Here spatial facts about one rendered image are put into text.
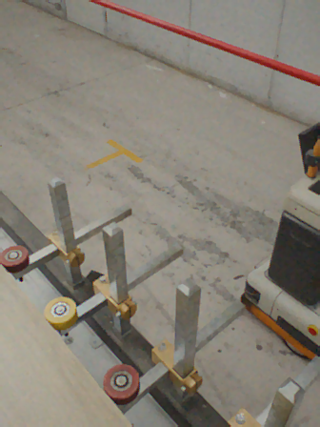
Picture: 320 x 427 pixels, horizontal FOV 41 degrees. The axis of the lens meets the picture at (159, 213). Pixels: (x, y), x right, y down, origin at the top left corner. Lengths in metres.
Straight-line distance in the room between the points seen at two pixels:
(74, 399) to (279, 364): 1.30
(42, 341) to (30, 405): 0.15
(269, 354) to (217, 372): 0.26
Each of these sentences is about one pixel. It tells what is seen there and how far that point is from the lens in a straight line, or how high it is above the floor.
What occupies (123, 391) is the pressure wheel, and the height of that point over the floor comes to 0.91.
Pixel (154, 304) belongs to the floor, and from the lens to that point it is 2.26.
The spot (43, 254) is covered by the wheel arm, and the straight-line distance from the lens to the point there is 1.34.
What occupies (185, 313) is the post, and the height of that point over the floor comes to 1.08.
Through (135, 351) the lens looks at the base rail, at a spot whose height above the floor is 0.70.
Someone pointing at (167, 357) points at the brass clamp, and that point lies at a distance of 1.12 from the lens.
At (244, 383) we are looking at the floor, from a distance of 2.06.
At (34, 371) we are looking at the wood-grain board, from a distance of 1.06.
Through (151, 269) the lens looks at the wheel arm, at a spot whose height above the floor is 0.86.
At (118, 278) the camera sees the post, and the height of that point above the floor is 0.96.
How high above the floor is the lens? 1.80
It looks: 41 degrees down
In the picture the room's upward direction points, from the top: straight up
